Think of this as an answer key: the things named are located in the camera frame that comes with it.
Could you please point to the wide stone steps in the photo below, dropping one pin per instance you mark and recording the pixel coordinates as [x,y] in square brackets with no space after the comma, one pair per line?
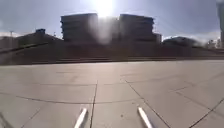
[116,53]

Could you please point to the pale concrete slab plaza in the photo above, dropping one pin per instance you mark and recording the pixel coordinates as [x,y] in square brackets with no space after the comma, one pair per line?
[116,76]

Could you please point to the large dark block building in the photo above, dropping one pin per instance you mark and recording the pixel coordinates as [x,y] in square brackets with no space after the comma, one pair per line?
[133,28]

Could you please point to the robot's own part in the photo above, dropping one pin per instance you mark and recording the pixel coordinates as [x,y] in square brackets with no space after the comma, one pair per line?
[80,118]
[145,117]

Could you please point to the low building with pitched roof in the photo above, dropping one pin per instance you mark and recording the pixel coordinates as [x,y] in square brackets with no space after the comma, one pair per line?
[33,38]

